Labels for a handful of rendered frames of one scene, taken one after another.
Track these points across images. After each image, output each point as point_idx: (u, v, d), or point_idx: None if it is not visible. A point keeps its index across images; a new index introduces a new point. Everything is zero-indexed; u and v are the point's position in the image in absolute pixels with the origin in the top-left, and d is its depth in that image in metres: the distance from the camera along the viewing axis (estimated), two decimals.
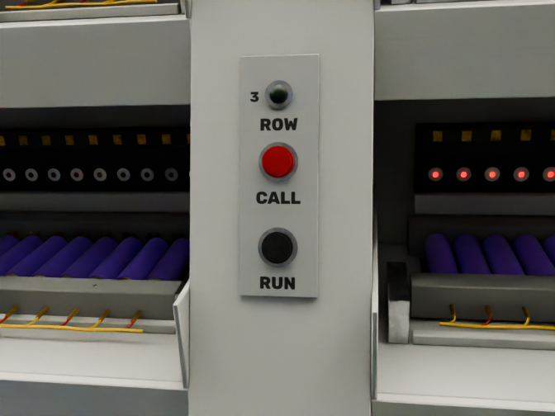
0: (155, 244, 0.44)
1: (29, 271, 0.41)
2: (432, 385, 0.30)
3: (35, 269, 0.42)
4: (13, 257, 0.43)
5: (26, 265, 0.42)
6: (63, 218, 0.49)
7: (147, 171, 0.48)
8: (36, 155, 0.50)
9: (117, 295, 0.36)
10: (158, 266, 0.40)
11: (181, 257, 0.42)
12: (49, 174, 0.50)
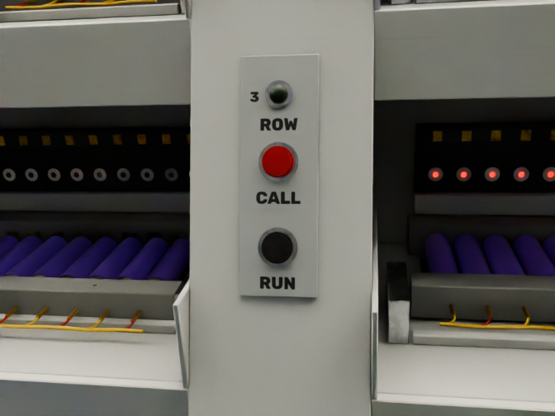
0: (155, 244, 0.44)
1: (29, 271, 0.41)
2: (432, 385, 0.30)
3: (35, 269, 0.42)
4: (13, 257, 0.43)
5: (26, 265, 0.42)
6: (63, 218, 0.49)
7: (147, 171, 0.48)
8: (36, 155, 0.50)
9: (117, 295, 0.36)
10: (158, 266, 0.40)
11: (181, 257, 0.42)
12: (49, 174, 0.50)
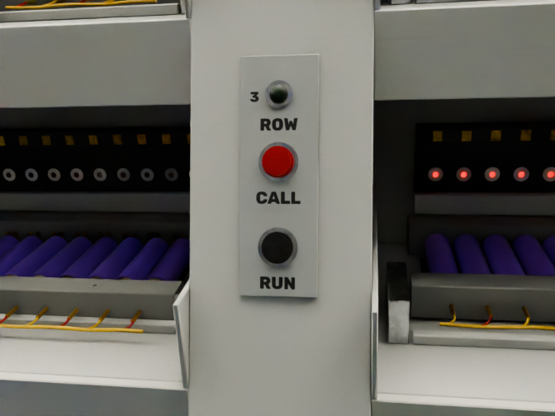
0: (155, 244, 0.44)
1: (29, 271, 0.41)
2: (432, 385, 0.30)
3: (35, 269, 0.42)
4: (13, 257, 0.43)
5: (26, 265, 0.42)
6: (63, 218, 0.49)
7: (147, 171, 0.48)
8: (36, 155, 0.50)
9: (117, 295, 0.36)
10: (158, 266, 0.40)
11: (181, 257, 0.42)
12: (49, 174, 0.50)
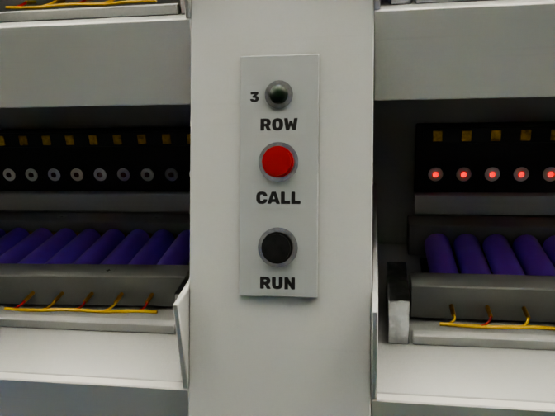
0: (162, 236, 0.45)
1: (40, 262, 0.43)
2: (432, 385, 0.30)
3: (46, 259, 0.44)
4: (25, 248, 0.45)
5: (37, 255, 0.43)
6: (63, 218, 0.49)
7: (147, 171, 0.48)
8: (36, 155, 0.50)
9: (131, 278, 0.38)
10: (165, 256, 0.42)
11: (187, 248, 0.44)
12: (49, 174, 0.50)
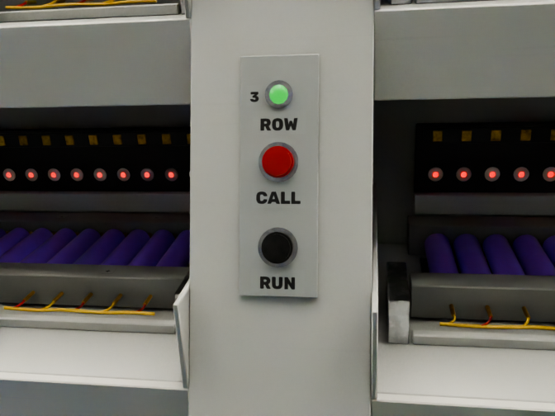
0: (162, 236, 0.45)
1: (40, 262, 0.43)
2: (432, 385, 0.30)
3: (47, 259, 0.44)
4: (26, 248, 0.45)
5: (38, 255, 0.43)
6: (63, 218, 0.49)
7: (147, 171, 0.48)
8: (36, 155, 0.50)
9: (130, 280, 0.38)
10: (166, 256, 0.42)
11: (187, 248, 0.44)
12: (49, 174, 0.50)
